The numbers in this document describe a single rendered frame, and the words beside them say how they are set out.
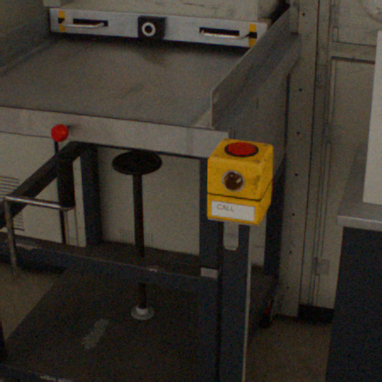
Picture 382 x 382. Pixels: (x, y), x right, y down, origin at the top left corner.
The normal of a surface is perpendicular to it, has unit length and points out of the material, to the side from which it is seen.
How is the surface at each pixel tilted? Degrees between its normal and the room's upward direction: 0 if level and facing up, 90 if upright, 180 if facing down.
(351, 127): 90
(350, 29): 90
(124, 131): 90
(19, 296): 0
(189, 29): 90
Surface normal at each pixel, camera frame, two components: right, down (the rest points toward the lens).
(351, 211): 0.00, -0.89
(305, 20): -0.31, 0.43
